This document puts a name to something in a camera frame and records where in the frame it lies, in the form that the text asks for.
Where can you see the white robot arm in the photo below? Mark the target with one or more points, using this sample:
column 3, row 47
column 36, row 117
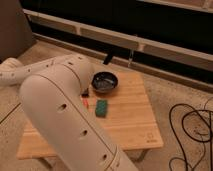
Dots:
column 50, row 96

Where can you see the dark bowl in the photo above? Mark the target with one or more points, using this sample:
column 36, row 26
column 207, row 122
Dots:
column 104, row 82

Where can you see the green sponge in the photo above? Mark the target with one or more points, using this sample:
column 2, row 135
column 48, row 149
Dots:
column 101, row 108

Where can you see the wooden table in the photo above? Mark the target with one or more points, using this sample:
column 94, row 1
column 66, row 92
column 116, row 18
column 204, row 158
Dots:
column 130, row 120

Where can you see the grey cabinet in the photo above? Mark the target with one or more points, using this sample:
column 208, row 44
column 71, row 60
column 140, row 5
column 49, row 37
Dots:
column 16, row 36

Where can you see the white window frame rail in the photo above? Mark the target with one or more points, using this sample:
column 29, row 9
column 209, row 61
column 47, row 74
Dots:
column 183, row 55

